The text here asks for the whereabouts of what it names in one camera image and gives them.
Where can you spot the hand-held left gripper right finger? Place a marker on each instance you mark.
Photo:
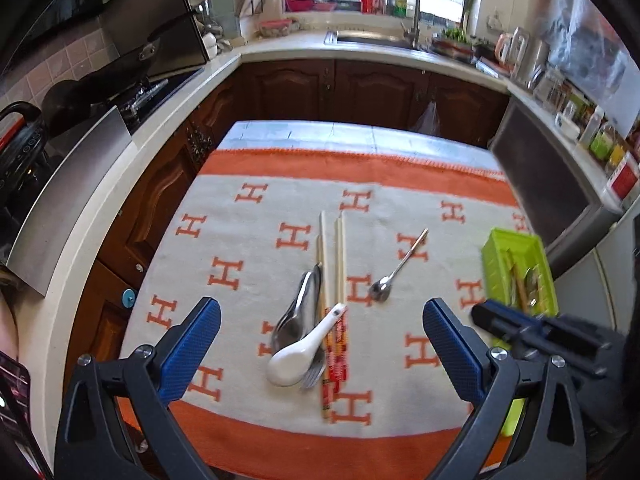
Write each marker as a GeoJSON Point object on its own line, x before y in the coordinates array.
{"type": "Point", "coordinates": [452, 350]}

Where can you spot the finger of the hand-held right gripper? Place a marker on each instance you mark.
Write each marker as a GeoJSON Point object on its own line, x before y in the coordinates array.
{"type": "Point", "coordinates": [510, 317]}

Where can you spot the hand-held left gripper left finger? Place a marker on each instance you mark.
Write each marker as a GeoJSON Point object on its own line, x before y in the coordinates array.
{"type": "Point", "coordinates": [192, 345]}

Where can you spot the brown wooden chopstick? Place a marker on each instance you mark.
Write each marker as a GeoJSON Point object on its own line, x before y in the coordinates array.
{"type": "Point", "coordinates": [520, 285]}

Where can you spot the large metal spoon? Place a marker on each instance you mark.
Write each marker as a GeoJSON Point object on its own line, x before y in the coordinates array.
{"type": "Point", "coordinates": [533, 280]}

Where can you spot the green plastic tray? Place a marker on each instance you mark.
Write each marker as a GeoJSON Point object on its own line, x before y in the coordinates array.
{"type": "Point", "coordinates": [495, 255]}

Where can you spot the small metal spoon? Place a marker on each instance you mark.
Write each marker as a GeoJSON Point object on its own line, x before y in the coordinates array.
{"type": "Point", "coordinates": [381, 291]}

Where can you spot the white ceramic spoon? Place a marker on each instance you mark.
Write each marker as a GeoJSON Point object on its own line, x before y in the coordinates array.
{"type": "Point", "coordinates": [287, 365]}

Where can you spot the metal fork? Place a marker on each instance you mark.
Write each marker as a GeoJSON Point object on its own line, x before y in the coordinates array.
{"type": "Point", "coordinates": [312, 376]}

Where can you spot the grey refrigerator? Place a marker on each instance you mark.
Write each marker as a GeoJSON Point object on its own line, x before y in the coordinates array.
{"type": "Point", "coordinates": [600, 270]}

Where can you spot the blue round knob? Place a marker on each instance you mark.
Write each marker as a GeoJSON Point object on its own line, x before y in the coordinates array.
{"type": "Point", "coordinates": [128, 297]}

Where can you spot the orange grey printed blanket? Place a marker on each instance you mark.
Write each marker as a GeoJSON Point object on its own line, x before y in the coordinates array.
{"type": "Point", "coordinates": [240, 245]}

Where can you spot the red label container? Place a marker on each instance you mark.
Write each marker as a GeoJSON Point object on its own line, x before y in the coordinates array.
{"type": "Point", "coordinates": [624, 180]}

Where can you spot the stainless steel panel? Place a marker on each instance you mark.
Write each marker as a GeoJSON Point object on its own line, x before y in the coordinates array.
{"type": "Point", "coordinates": [65, 200]}

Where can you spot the green label bottle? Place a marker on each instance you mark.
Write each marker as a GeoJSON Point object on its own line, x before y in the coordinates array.
{"type": "Point", "coordinates": [602, 144]}

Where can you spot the clear plastic bottle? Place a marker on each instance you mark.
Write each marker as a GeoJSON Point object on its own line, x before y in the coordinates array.
{"type": "Point", "coordinates": [591, 130]}

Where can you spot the hanging plastic bag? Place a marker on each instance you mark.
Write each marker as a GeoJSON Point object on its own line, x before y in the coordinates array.
{"type": "Point", "coordinates": [427, 120]}

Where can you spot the glass pitcher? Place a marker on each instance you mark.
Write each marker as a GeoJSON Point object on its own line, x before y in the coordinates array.
{"type": "Point", "coordinates": [549, 87]}

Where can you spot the pale blue table cover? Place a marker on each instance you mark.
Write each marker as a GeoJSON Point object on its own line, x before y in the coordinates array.
{"type": "Point", "coordinates": [350, 132]}

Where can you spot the black red appliance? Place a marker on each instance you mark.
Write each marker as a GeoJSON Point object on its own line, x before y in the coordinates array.
{"type": "Point", "coordinates": [20, 160]}

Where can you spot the gas stove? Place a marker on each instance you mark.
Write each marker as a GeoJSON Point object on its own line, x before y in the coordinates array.
{"type": "Point", "coordinates": [150, 95]}

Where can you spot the stainless steel kettle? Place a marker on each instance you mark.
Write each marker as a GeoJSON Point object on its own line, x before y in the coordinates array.
{"type": "Point", "coordinates": [539, 62]}

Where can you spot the pink white electric kettle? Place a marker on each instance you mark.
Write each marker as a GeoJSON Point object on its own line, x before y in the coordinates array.
{"type": "Point", "coordinates": [512, 50]}

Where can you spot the black wok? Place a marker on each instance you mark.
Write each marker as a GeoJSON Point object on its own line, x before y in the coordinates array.
{"type": "Point", "coordinates": [70, 102]}

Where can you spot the brown wooden kitchen cabinets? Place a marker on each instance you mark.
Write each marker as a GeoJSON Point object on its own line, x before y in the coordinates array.
{"type": "Point", "coordinates": [310, 90]}

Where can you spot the metal basin with greens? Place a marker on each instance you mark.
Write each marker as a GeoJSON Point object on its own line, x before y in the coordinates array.
{"type": "Point", "coordinates": [452, 42]}

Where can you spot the white cups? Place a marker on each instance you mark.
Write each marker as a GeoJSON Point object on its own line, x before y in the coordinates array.
{"type": "Point", "coordinates": [210, 42]}

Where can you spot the stainless steel sink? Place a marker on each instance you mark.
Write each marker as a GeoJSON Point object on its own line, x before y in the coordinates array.
{"type": "Point", "coordinates": [375, 40]}

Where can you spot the metal faucet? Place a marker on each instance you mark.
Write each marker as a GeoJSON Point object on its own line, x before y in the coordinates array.
{"type": "Point", "coordinates": [412, 10]}

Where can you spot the pink food container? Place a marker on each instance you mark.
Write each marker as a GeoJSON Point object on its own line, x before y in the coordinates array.
{"type": "Point", "coordinates": [277, 27]}

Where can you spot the red bowl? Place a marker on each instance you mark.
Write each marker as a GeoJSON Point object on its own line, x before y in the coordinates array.
{"type": "Point", "coordinates": [299, 2]}

